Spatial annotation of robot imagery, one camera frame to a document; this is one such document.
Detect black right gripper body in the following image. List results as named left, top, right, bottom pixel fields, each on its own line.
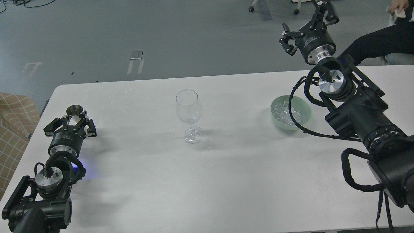
left=296, top=28, right=337, bottom=64

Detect person's hand holding white object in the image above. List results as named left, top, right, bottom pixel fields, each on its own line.
left=386, top=0, right=409, bottom=15

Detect steel cocktail jigger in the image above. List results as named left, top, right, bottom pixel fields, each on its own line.
left=66, top=105, right=85, bottom=125

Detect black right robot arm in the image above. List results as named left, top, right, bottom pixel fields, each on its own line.
left=279, top=0, right=414, bottom=232

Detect rolling chair base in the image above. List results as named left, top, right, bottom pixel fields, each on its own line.
left=248, top=0, right=305, bottom=15

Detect green bowl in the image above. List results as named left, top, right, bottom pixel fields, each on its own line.
left=270, top=95, right=312, bottom=131

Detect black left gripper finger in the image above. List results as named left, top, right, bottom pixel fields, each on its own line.
left=43, top=117, right=65, bottom=136
left=81, top=111, right=97, bottom=138

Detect clear wine glass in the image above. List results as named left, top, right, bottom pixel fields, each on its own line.
left=175, top=89, right=205, bottom=144

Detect clear ice cubes pile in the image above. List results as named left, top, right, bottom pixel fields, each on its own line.
left=272, top=101, right=309, bottom=127

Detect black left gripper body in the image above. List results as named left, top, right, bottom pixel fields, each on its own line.
left=48, top=125, right=86, bottom=158

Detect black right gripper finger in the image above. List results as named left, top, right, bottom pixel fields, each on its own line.
left=279, top=23, right=299, bottom=56
left=307, top=0, right=340, bottom=32

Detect seated person in black trousers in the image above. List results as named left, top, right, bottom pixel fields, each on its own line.
left=337, top=18, right=414, bottom=65

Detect black floor cables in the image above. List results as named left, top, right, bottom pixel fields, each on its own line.
left=0, top=0, right=56, bottom=13

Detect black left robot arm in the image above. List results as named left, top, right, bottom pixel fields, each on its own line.
left=1, top=105, right=97, bottom=233

